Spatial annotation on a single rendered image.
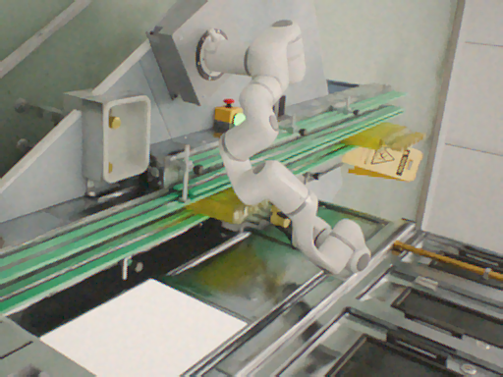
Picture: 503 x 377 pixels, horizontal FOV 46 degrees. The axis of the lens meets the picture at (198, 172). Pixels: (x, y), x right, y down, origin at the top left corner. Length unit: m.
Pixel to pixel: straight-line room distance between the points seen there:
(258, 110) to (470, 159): 6.32
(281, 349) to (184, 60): 0.83
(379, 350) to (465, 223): 6.33
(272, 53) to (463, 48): 6.04
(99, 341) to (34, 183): 0.44
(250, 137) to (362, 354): 0.58
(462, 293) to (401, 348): 0.39
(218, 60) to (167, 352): 0.84
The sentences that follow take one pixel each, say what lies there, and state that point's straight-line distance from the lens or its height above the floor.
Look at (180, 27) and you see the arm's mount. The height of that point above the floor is 0.85.
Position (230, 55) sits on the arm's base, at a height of 0.97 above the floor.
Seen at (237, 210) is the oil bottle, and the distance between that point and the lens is 1.70.
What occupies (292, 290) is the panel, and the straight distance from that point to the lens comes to 1.62.
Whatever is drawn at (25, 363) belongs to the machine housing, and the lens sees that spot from 0.76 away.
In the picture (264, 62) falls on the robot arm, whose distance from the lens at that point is 1.49.
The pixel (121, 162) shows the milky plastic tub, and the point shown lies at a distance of 1.72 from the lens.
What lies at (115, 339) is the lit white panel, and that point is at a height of 1.12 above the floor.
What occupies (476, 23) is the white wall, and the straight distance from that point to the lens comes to 7.41.
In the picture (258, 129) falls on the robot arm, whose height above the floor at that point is 1.24.
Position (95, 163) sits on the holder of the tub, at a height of 0.80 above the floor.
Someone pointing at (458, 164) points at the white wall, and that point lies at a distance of 7.65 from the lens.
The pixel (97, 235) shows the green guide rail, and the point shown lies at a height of 0.95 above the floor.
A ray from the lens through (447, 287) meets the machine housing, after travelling 1.89.
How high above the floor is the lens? 1.93
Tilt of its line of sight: 35 degrees down
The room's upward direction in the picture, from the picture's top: 107 degrees clockwise
